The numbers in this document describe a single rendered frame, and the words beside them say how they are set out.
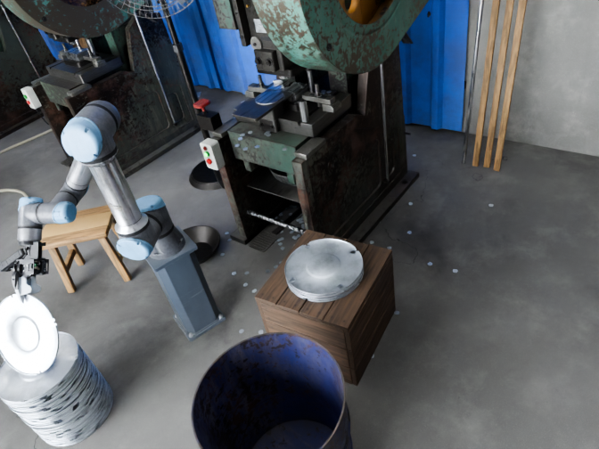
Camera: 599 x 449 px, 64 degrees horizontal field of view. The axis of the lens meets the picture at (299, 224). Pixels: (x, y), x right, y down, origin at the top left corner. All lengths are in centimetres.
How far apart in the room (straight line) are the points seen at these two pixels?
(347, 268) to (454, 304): 58
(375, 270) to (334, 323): 28
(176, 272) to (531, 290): 146
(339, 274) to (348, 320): 18
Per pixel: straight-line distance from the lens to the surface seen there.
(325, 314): 167
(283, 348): 153
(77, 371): 196
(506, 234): 248
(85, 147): 153
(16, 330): 198
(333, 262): 177
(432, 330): 205
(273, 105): 203
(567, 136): 309
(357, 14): 185
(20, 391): 198
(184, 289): 202
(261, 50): 206
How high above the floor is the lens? 162
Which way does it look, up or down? 39 degrees down
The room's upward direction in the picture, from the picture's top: 12 degrees counter-clockwise
